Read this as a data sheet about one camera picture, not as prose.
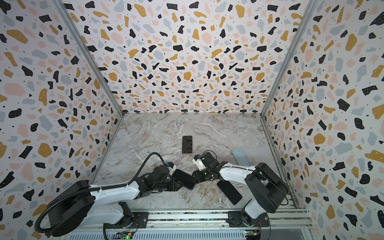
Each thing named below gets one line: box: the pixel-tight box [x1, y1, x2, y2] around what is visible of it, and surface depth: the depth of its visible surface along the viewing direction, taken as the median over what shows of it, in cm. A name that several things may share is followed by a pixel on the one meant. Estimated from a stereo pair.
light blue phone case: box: [232, 147, 251, 167], surface depth 102 cm
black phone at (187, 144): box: [182, 135, 193, 154], surface depth 105 cm
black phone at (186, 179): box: [172, 169, 196, 191], surface depth 85 cm
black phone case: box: [172, 169, 196, 191], surface depth 85 cm
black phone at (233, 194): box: [217, 180, 242, 205], surface depth 85 cm
